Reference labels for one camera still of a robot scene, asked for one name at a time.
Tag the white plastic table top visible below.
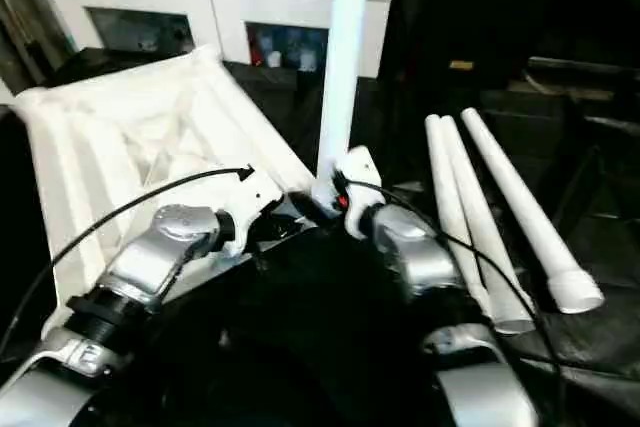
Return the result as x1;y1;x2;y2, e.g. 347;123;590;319
10;45;323;340

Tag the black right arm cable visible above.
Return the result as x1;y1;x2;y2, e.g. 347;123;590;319
334;175;563;420

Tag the black bench with silver rail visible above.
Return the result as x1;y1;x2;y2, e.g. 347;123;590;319
520;55;640;133

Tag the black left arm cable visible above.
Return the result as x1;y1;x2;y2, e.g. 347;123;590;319
0;165;257;360

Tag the white plastic table leg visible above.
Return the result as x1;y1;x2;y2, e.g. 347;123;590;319
459;107;607;315
424;114;496;320
314;0;375;194
440;115;537;336

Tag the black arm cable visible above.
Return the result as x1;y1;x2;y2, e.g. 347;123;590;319
334;175;563;420
0;165;257;360

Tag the black plastic mat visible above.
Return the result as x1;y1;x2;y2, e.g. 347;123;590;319
0;42;640;427

